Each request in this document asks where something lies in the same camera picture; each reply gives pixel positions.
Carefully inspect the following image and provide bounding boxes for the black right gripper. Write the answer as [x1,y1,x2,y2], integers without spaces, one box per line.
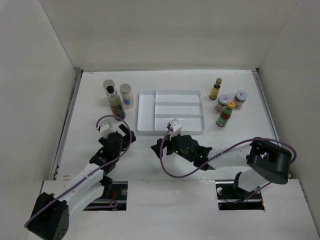
[151,129,195,162]

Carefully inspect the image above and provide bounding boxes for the dark soy sauce bottle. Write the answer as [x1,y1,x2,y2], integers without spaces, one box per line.
[106,85,126,120]

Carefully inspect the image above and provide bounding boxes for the white granule jar blue label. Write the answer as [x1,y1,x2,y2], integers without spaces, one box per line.
[119,83,134,109]

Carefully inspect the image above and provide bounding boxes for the clear jar silver lid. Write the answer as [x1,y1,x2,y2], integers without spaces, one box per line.
[102,79,116,99]

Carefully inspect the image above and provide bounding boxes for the green label chili sauce bottle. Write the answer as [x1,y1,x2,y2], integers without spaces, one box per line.
[216,101,236,127]

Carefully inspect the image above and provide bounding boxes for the small yellow sesame oil bottle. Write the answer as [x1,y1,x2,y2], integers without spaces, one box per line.
[209,78,222,100]

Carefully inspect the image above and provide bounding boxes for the red lid sauce jar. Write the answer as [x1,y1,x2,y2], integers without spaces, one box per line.
[215,94,230,113]

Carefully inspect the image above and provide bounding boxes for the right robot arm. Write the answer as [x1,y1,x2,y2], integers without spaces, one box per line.
[151,134,297,201]

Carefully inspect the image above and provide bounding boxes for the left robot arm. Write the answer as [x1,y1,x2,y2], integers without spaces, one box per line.
[24,123,136,240]

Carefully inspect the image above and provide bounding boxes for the white divided organizer tray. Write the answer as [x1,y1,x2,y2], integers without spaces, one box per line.
[137,89,205,136]

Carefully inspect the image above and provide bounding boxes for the red lid paste jar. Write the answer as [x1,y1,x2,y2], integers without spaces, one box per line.
[233,90,248,109]

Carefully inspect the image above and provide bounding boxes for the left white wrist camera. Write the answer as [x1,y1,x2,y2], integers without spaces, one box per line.
[97,120,116,139]

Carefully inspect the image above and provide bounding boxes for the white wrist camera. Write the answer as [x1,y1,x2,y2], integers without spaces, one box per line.
[167,118,183,140]
[97,120,116,139]

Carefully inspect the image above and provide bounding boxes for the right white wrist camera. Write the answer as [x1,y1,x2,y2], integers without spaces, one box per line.
[167,118,183,140]

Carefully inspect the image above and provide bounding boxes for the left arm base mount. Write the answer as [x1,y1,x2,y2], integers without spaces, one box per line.
[84,181,128,211]

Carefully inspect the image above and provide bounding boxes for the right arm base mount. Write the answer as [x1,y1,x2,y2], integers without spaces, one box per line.
[215,180,265,211]

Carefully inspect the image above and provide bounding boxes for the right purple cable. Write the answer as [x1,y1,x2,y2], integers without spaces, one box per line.
[159,124,297,202]

